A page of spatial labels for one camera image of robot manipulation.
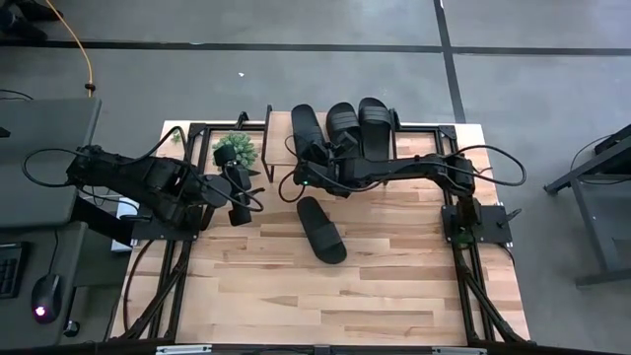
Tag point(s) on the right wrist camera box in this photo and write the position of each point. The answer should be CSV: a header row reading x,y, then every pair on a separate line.
x,y
347,143

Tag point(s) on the black chair base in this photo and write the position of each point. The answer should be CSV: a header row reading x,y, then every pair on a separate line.
x,y
29,12

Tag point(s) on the wooden shelf with black frame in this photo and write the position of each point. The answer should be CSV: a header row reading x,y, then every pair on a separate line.
x,y
278,143

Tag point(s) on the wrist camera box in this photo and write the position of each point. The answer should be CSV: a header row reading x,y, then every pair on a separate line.
x,y
347,143
224,154

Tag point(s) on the green succulent in patterned pot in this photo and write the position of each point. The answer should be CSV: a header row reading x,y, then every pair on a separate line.
x,y
246,148

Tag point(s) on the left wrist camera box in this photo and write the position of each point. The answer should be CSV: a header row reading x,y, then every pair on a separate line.
x,y
224,154

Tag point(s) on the small green plant sprig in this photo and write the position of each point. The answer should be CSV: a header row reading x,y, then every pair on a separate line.
x,y
176,138

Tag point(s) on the black metal stand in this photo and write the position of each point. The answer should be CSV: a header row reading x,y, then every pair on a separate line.
x,y
581,170

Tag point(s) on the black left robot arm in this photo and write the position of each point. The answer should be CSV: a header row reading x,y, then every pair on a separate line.
x,y
148,177

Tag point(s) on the black aluminium rig frame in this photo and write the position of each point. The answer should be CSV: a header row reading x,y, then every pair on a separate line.
x,y
424,129

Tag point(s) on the grey flat desk panel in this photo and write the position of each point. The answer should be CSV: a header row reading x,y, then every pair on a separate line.
x,y
44,158

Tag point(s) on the black computer mouse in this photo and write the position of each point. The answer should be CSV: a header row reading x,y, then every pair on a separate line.
x,y
47,291

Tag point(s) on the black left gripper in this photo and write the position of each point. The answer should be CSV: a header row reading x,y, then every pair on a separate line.
x,y
240,187

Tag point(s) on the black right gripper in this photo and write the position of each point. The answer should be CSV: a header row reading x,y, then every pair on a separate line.
x,y
320,177

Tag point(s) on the silver table clamp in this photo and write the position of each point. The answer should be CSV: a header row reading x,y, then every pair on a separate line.
x,y
458,351
182,350

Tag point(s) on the dark grey desk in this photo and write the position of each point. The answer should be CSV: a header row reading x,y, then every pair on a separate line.
x,y
20,320

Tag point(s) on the black rubber slide sandal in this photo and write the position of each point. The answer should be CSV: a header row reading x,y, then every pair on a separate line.
x,y
323,232
375,140
343,120
303,123

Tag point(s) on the black round knob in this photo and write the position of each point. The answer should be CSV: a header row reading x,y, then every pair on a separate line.
x,y
72,329

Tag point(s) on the black keyboard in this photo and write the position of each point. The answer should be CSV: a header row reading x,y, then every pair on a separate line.
x,y
10,271

